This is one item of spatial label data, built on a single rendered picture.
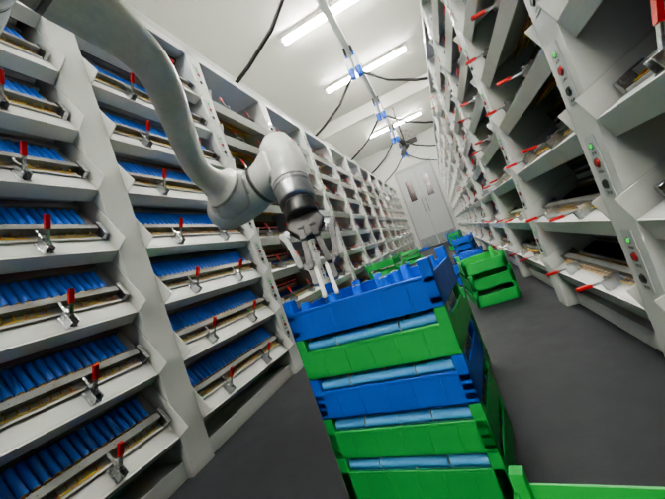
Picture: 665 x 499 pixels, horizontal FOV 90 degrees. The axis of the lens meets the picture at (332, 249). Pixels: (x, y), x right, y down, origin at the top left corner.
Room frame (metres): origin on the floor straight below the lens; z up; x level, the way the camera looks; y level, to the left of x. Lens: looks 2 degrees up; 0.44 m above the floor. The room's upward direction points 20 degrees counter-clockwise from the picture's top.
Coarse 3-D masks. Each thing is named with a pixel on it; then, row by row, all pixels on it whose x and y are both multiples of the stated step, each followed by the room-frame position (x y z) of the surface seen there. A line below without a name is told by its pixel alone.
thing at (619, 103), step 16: (656, 0) 0.41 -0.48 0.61; (656, 16) 0.41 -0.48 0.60; (656, 32) 0.42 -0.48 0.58; (640, 48) 0.56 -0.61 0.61; (656, 48) 0.55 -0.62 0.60; (624, 64) 0.57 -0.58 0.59; (640, 64) 0.53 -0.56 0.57; (656, 64) 0.43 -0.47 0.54; (608, 80) 0.58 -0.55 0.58; (624, 80) 0.56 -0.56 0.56; (640, 80) 0.52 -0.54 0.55; (656, 80) 0.42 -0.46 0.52; (592, 96) 0.59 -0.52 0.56; (608, 96) 0.58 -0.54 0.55; (624, 96) 0.54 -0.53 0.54; (640, 96) 0.47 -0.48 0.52; (656, 96) 0.44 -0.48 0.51; (592, 112) 0.59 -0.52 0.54; (608, 112) 0.55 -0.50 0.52; (624, 112) 0.52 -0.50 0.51; (640, 112) 0.49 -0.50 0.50; (656, 112) 0.47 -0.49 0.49; (608, 128) 0.58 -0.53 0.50; (624, 128) 0.55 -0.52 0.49
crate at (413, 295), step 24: (384, 288) 0.57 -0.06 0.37; (408, 288) 0.55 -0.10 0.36; (432, 288) 0.53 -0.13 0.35; (288, 312) 0.66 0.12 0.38; (312, 312) 0.64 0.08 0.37; (336, 312) 0.62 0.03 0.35; (360, 312) 0.59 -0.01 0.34; (384, 312) 0.57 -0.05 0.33; (408, 312) 0.56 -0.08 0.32; (312, 336) 0.65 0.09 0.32
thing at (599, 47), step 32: (608, 0) 0.57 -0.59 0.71; (640, 0) 0.55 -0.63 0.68; (544, 32) 0.65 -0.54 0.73; (608, 32) 0.57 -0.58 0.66; (640, 32) 0.56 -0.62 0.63; (576, 64) 0.59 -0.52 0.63; (608, 64) 0.58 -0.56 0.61; (576, 128) 0.67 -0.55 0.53; (640, 128) 0.57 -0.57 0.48; (608, 160) 0.60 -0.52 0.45; (640, 160) 0.58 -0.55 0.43; (640, 288) 0.67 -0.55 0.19
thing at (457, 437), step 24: (480, 408) 0.53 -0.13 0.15; (336, 432) 0.65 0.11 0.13; (360, 432) 0.63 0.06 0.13; (384, 432) 0.61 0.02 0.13; (408, 432) 0.59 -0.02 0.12; (432, 432) 0.57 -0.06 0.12; (456, 432) 0.55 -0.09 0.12; (480, 432) 0.54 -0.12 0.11; (336, 456) 0.66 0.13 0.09; (360, 456) 0.64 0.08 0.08; (384, 456) 0.62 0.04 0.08
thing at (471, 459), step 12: (408, 456) 0.62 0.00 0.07; (420, 456) 0.60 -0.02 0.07; (432, 456) 0.59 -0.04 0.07; (444, 456) 0.58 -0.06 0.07; (456, 456) 0.57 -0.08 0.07; (468, 456) 0.56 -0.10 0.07; (480, 456) 0.55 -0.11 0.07; (360, 468) 0.66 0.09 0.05; (372, 468) 0.65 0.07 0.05; (384, 468) 0.64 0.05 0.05; (396, 468) 0.63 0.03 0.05; (408, 468) 0.62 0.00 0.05; (420, 468) 0.61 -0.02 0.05
